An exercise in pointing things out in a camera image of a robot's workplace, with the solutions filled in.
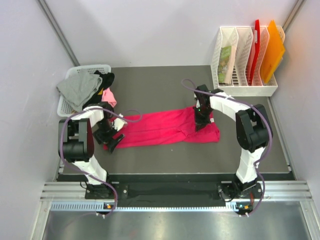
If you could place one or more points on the grey t shirt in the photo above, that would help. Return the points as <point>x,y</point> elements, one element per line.
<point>78,88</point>

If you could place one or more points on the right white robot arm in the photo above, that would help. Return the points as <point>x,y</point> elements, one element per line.
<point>253,134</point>

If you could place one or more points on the magenta t shirt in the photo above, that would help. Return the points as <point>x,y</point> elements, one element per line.
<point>167,127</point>

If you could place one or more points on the black t shirt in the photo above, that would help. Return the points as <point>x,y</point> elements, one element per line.
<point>107,81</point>

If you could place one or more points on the orange folder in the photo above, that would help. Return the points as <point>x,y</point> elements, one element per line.
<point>273,54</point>

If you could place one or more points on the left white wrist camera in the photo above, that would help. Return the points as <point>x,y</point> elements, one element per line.
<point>119,123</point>

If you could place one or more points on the red folder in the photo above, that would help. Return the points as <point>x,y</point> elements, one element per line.
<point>254,52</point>

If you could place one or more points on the aluminium frame rail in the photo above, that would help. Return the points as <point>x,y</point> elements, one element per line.
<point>274,210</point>

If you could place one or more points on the light pink t shirt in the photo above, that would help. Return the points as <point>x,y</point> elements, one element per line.
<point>108,96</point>

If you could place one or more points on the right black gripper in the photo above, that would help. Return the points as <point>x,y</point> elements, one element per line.
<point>200,123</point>

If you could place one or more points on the white laundry basket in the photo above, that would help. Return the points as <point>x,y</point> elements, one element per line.
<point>64,109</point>

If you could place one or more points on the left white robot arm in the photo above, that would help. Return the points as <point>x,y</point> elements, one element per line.
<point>76,144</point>

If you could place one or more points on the white file organizer rack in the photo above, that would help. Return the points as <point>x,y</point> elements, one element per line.
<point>242,37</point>

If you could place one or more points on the green book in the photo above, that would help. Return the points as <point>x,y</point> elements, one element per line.
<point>226,64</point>

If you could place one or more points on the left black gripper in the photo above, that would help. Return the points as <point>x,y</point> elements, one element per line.
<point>100,138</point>

